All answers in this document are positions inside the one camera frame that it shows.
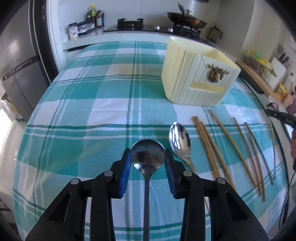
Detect wooden chopstick five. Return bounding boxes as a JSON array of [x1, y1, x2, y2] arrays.
[[244, 122, 266, 202]]

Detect wooden chopstick four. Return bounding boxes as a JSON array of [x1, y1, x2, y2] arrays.
[[232, 117, 262, 196]]

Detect wooden chopstick six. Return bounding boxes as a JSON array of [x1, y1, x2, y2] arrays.
[[244, 122, 273, 185]]

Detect wooden chopstick one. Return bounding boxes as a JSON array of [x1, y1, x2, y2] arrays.
[[193, 116, 218, 179]]

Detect wooden chopstick three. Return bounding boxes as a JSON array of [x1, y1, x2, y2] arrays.
[[209, 109, 256, 187]]

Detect wooden chopstick two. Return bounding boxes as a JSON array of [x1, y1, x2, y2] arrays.
[[201, 122, 236, 190]]

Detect oval steel spoon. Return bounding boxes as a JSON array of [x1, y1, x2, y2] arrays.
[[169, 121, 210, 212]]

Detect round steel spoon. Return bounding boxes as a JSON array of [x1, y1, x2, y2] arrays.
[[130, 139, 166, 240]]

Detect wooden chopstick seven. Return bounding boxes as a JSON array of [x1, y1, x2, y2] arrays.
[[269, 118, 276, 180]]

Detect person right hand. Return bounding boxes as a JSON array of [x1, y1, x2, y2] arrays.
[[290, 129, 296, 159]]

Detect yellow cup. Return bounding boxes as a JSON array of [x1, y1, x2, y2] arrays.
[[275, 83, 288, 101]]

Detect wooden cutting board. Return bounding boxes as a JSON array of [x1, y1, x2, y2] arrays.
[[236, 59, 281, 104]]

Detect white knife block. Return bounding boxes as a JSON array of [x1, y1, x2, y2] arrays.
[[268, 52, 290, 91]]

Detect black rolled mat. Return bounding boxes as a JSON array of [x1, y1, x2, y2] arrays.
[[239, 67, 264, 94]]

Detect cream utensil holder box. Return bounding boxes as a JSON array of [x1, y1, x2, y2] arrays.
[[161, 37, 241, 106]]

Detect teal plaid tablecloth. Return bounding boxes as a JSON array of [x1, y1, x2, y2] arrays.
[[13, 42, 287, 238]]

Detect wok with glass lid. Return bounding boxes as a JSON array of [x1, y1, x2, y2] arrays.
[[166, 3, 207, 30]]

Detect silver refrigerator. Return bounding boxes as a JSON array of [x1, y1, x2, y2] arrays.
[[1, 1, 49, 121]]

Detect black gas stove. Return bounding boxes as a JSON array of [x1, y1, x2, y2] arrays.
[[104, 18, 215, 47]]

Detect spice jar rack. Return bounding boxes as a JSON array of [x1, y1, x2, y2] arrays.
[[68, 21, 92, 40]]

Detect condiment bottles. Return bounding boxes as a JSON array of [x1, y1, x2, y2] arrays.
[[86, 4, 105, 29]]

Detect wire basket with bags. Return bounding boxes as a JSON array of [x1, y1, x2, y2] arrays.
[[244, 50, 277, 78]]

